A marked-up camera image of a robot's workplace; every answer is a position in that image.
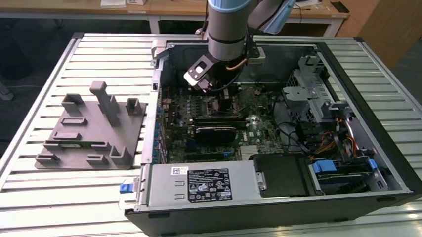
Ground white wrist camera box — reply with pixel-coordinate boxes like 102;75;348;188
246;46;265;65
182;54;214;92

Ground black open PC case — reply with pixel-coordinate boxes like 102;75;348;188
122;40;422;235

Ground grey furniture foot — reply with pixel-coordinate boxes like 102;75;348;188
0;81;14;101

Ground grey metal drive cage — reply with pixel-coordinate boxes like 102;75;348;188
281;55;355;124

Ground CPU socket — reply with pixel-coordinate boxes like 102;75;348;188
204;95;242;117

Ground green RAM stick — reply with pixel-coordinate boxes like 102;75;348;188
43;140;106;149

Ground wooden desk white frame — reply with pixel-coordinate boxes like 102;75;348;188
0;0;349;34

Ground orange yellow wire bundle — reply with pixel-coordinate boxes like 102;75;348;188
311;118;360;160

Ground blue disk carrier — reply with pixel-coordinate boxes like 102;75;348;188
309;158;379;193

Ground green motherboard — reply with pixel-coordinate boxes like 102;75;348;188
157;85;286;165

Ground small black graphics card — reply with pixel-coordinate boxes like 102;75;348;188
193;126;237;144

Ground brown wooden cabinet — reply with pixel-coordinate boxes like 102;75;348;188
335;0;422;72

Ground small silver heat sink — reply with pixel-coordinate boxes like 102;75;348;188
240;145;261;161

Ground long black expansion slot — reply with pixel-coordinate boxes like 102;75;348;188
192;116;248;129

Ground black rating label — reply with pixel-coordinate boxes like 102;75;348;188
186;168;233;203

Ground grey power supply unit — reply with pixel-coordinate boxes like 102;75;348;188
146;161;264;207

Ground black object on desk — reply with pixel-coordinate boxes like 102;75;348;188
328;1;349;13

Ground grey plastic parts rack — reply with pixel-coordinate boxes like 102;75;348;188
34;80;148;171

